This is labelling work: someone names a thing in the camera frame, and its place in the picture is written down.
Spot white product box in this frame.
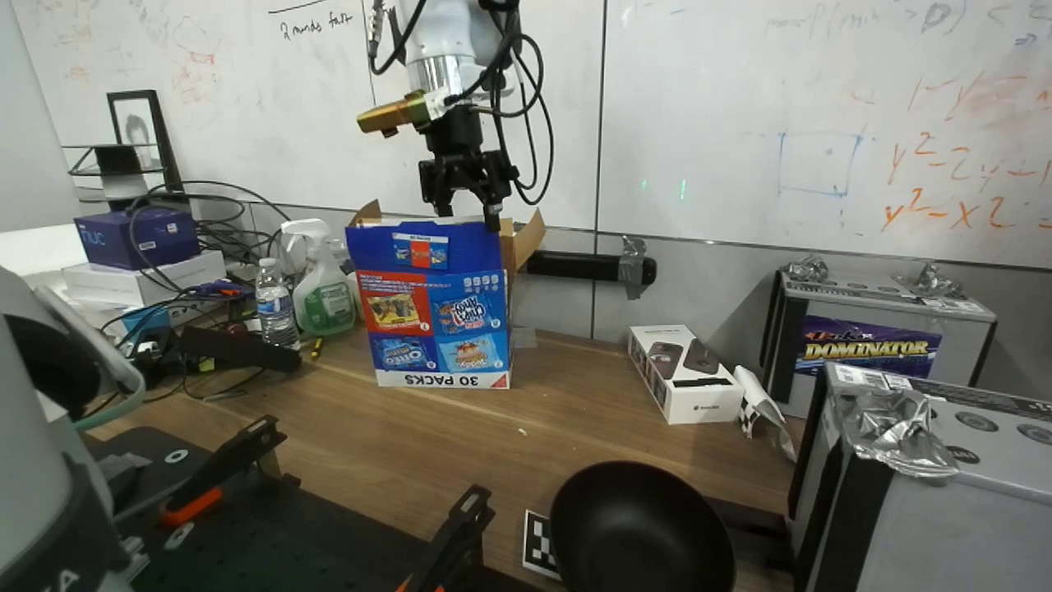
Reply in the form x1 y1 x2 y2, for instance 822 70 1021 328
625 322 749 427

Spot black orange bar clamp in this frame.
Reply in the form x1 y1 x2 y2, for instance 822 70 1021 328
119 412 291 535
398 487 498 592

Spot green spray bottle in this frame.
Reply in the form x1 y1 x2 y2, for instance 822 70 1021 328
278 216 362 344

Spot crumpled silver foil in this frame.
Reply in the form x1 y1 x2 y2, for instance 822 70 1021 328
895 259 967 304
729 363 804 464
784 258 838 289
834 373 957 480

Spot black picture frame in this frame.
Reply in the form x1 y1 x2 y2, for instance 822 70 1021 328
105 90 185 202

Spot black cylindrical tube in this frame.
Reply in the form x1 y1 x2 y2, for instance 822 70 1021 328
523 246 661 304

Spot plain grey battery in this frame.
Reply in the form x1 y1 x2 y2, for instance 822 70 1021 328
791 363 1052 592

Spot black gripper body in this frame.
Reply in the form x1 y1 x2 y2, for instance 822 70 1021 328
419 103 518 202

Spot white flat box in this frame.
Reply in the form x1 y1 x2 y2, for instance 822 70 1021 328
45 250 226 318

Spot blue printed cardboard box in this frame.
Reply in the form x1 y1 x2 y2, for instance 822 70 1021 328
342 199 548 396

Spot whiteboard with math formulas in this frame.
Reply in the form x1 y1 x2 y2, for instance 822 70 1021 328
599 0 1052 273

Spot black power strip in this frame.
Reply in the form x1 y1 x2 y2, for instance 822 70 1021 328
162 325 307 378

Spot clear water bottle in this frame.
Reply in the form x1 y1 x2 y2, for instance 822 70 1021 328
254 258 298 352

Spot grey Dominator battery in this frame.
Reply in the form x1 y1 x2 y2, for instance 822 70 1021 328
760 266 1000 421

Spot black perforated breadboard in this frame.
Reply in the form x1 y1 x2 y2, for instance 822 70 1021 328
94 426 529 592

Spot whiteboard with handwritten words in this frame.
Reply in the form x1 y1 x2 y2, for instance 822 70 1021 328
11 0 605 234

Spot tangled coloured cables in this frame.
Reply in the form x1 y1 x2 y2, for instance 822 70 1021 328
95 281 262 356

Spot black white fiducial tag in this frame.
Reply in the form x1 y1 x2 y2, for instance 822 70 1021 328
519 507 566 584

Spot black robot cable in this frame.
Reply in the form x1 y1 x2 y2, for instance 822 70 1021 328
365 0 559 211

